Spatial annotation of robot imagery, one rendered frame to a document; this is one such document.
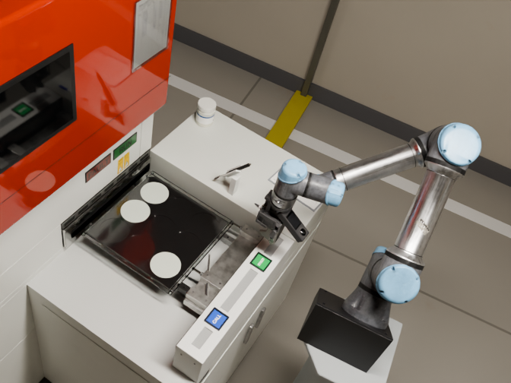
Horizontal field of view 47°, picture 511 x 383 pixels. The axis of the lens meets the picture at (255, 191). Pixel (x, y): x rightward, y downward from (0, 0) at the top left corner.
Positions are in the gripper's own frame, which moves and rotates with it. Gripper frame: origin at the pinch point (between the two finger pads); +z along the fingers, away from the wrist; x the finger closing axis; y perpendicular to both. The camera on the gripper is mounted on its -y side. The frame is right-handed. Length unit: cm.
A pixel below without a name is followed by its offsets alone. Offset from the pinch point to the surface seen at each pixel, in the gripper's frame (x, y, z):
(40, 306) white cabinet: 51, 53, 30
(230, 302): 23.0, 0.5, 7.3
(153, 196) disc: 1.4, 46.8, 12.8
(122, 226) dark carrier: 18, 47, 13
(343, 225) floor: -113, -7, 103
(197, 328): 36.8, 3.5, 6.9
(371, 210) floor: -134, -16, 103
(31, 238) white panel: 46, 58, 0
